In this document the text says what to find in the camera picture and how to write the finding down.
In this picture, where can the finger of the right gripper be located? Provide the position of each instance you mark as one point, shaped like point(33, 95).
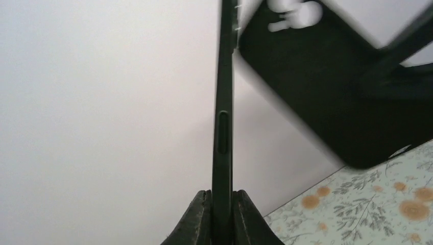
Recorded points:
point(410, 40)

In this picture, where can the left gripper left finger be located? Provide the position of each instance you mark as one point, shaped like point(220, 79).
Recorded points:
point(194, 227)

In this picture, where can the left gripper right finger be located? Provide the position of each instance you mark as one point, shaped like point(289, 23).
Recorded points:
point(250, 228)

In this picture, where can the black phone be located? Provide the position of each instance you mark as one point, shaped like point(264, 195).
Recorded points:
point(222, 184)

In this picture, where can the floral patterned table mat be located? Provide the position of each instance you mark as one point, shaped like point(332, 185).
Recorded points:
point(390, 204)

